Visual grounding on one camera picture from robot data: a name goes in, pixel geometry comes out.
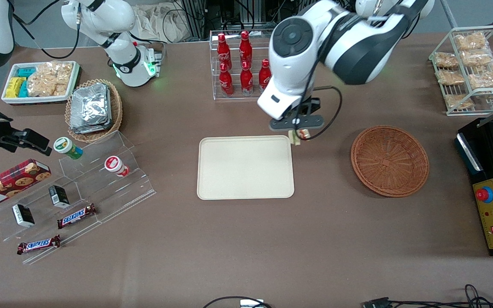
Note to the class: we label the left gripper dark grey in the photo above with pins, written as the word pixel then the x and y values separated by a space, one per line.
pixel 312 105

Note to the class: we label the small sandwich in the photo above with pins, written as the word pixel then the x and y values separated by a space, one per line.
pixel 300 137

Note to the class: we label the right white Franka arm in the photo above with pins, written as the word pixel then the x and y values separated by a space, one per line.
pixel 122 60

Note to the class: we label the left white Franka arm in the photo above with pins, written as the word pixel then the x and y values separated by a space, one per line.
pixel 298 42

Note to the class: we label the foil wrapped sandwich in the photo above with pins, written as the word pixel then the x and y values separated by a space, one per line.
pixel 90 102
pixel 88 127

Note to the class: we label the beige plastic tray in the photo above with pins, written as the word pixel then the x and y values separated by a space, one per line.
pixel 246 167

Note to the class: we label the light wicker basket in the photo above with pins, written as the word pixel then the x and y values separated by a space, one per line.
pixel 116 111

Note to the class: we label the brown wicker basket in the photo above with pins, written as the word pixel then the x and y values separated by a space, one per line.
pixel 390 161

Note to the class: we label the green lidded cup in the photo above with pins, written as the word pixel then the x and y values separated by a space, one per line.
pixel 66 147

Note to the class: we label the red tartan cookie box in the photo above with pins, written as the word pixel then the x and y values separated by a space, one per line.
pixel 11 182

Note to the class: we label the white rectangular snack bin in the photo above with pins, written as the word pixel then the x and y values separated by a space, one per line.
pixel 9 100

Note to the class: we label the teal snack packet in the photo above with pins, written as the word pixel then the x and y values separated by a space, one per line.
pixel 23 89
pixel 27 72

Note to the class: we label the small black carton box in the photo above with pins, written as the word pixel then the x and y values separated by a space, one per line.
pixel 23 215
pixel 59 196

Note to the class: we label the yellow snack packet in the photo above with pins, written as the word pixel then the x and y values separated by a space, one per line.
pixel 13 87

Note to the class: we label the clear bag of crackers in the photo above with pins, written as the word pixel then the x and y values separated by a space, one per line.
pixel 49 79

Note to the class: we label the red Coca-Cola bottle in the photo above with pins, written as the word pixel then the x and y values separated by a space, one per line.
pixel 226 81
pixel 247 80
pixel 265 75
pixel 222 47
pixel 245 45

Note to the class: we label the strawberry yogurt cup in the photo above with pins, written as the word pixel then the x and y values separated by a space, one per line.
pixel 116 166

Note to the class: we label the Snickers chocolate bar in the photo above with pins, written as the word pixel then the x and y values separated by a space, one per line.
pixel 39 244
pixel 76 216

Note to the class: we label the clear acrylic stepped display rack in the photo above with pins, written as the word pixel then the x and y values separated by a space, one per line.
pixel 101 201

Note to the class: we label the clear acrylic bottle rack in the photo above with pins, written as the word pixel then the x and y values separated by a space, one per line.
pixel 214 92

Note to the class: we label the clear bag of pastry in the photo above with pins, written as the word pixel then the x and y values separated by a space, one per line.
pixel 458 102
pixel 445 60
pixel 470 41
pixel 475 57
pixel 487 79
pixel 450 77

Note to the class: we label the black appliance with yellow panel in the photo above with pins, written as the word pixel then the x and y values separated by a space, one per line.
pixel 469 158

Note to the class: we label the beige crumpled cloth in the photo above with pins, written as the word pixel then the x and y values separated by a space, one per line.
pixel 161 21

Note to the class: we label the white power adapter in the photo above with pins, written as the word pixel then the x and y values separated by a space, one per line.
pixel 251 303

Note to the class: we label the red emergency stop button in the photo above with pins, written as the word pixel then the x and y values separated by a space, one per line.
pixel 484 194

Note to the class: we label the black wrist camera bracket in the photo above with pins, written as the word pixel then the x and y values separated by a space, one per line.
pixel 313 107

